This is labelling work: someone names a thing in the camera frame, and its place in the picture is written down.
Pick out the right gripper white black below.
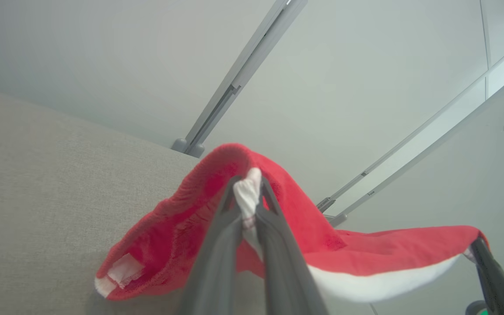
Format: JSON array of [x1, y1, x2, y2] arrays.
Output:
[[465, 236, 504, 315]]

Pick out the red shorts white stripe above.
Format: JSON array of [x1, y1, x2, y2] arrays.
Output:
[[94, 143, 489, 303]]

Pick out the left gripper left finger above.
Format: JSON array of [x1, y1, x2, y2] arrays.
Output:
[[177, 175, 245, 315]]

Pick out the grey fabric sofa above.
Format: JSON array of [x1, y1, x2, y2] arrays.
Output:
[[0, 85, 377, 315]]

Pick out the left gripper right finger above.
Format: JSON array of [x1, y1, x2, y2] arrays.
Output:
[[256, 176, 329, 315]]

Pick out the grey partition post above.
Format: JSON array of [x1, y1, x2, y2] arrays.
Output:
[[171, 0, 308, 159], [317, 33, 504, 228]]

